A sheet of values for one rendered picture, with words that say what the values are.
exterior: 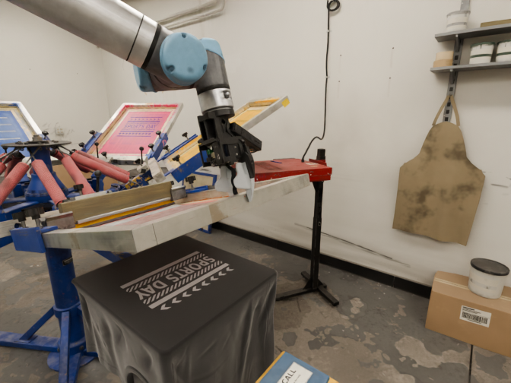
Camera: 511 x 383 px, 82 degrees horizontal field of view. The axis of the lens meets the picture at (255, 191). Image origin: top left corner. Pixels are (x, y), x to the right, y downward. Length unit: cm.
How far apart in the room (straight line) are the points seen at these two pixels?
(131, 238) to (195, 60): 30
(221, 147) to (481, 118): 211
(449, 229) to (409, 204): 32
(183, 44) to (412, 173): 219
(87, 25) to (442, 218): 239
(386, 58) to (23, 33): 458
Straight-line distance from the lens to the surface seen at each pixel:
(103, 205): 112
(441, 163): 249
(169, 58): 50
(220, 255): 110
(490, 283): 245
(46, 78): 540
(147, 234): 51
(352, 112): 267
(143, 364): 87
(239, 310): 88
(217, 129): 64
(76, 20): 53
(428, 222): 260
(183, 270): 103
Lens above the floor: 145
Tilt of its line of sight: 15 degrees down
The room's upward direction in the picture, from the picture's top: straight up
